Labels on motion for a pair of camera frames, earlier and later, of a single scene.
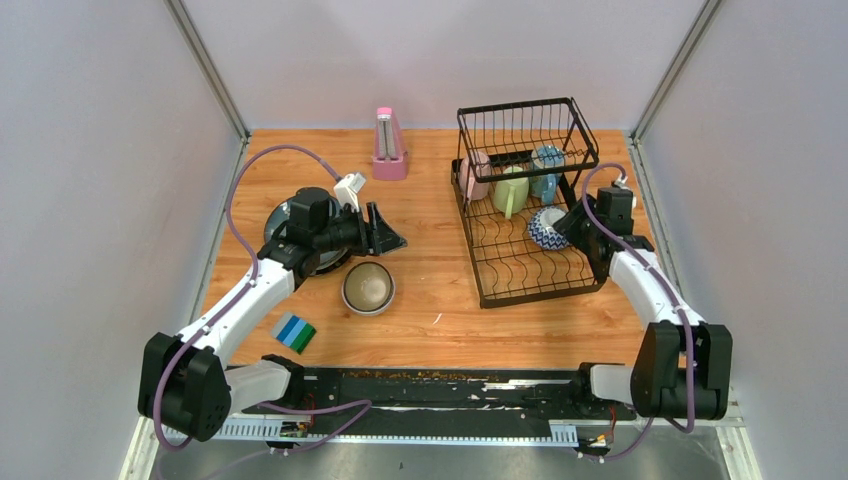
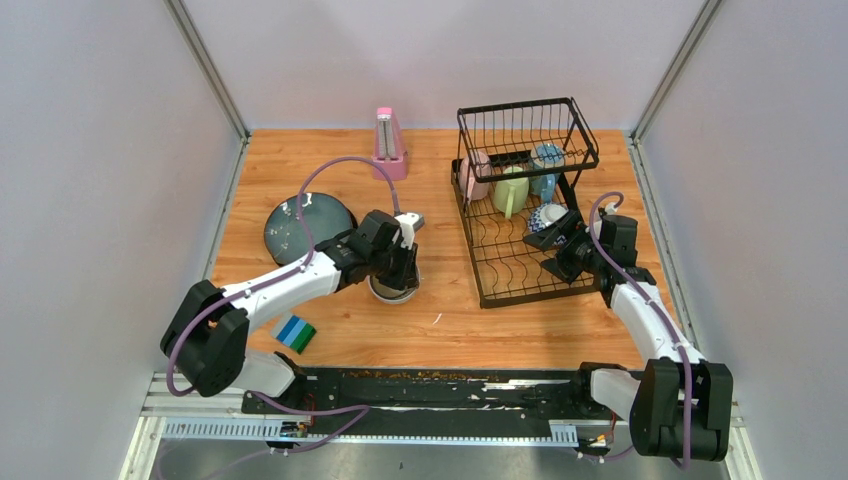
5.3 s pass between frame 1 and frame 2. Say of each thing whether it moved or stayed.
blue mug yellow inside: stayed
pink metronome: stayed
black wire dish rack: stayed
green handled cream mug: stayed
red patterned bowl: stayed
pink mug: stayed
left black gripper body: moved
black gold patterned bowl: moved
